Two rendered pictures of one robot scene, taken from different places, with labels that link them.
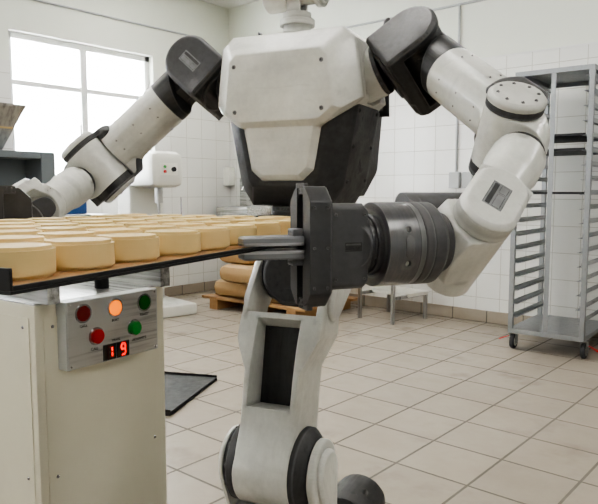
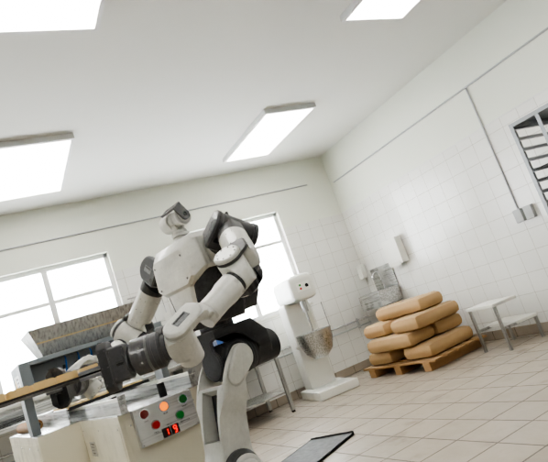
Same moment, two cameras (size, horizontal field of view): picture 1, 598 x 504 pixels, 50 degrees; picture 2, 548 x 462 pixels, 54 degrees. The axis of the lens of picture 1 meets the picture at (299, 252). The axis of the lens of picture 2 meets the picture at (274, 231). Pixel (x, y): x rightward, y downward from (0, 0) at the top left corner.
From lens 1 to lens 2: 1.00 m
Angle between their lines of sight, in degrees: 25
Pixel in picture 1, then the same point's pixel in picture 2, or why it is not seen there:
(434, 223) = (149, 342)
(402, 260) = (137, 362)
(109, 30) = (243, 207)
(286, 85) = (173, 271)
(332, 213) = (106, 352)
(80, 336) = (146, 427)
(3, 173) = not seen: hidden behind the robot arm
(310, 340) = (221, 399)
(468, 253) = (171, 349)
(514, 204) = (187, 320)
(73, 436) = not seen: outside the picture
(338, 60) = (187, 252)
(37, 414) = not seen: outside the picture
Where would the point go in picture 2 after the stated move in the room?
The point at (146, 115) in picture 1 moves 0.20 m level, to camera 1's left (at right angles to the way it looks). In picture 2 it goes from (140, 302) to (99, 319)
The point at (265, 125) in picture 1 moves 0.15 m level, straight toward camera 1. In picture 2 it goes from (174, 293) to (149, 296)
